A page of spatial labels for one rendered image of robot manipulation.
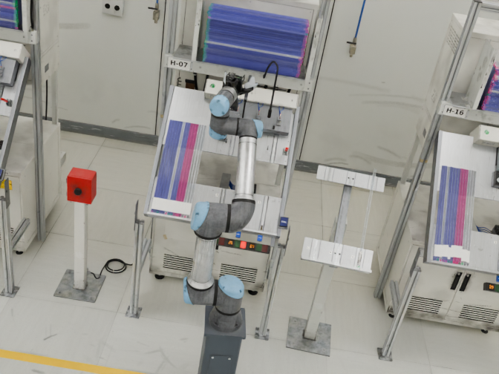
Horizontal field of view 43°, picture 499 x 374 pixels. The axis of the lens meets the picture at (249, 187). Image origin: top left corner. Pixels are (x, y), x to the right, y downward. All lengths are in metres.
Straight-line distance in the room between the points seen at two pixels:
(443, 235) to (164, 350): 1.59
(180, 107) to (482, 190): 1.64
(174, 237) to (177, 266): 0.22
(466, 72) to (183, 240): 1.81
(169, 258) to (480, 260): 1.73
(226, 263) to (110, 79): 2.03
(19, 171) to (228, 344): 1.57
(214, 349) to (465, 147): 1.69
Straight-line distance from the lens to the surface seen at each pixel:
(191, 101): 3.39
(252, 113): 3.31
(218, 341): 2.91
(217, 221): 2.47
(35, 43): 3.53
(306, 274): 4.16
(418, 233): 3.71
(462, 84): 3.59
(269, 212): 3.22
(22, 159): 3.83
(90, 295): 3.80
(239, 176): 2.55
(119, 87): 5.14
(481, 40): 3.52
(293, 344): 3.66
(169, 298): 3.81
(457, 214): 3.43
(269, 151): 3.31
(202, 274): 2.68
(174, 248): 3.72
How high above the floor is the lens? 2.59
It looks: 32 degrees down
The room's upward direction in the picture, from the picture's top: 10 degrees clockwise
